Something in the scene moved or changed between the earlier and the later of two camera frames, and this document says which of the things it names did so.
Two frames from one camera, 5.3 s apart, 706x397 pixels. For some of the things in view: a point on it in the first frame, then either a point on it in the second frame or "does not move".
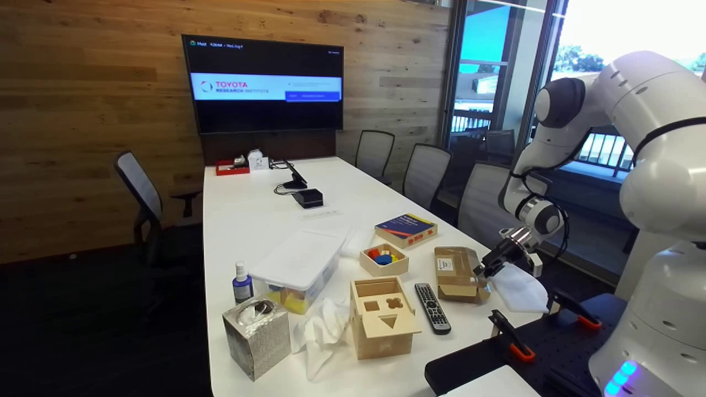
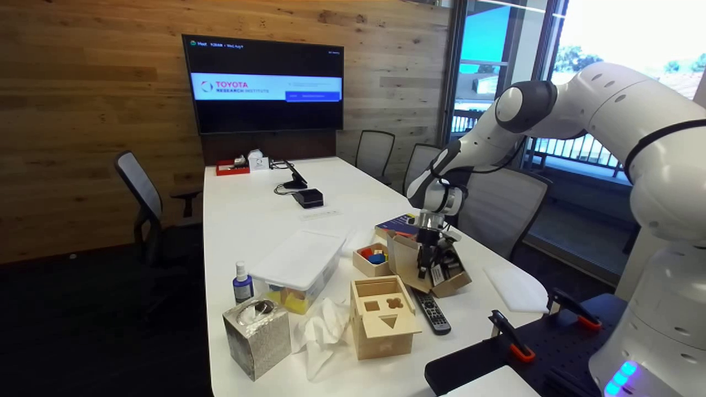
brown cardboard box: x=455 y=274 -> x=404 y=264
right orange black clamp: x=559 y=302 does not move
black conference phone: x=309 y=197 does not move
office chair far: x=374 y=153 does not move
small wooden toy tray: x=382 y=258 does not move
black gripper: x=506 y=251 -> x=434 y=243
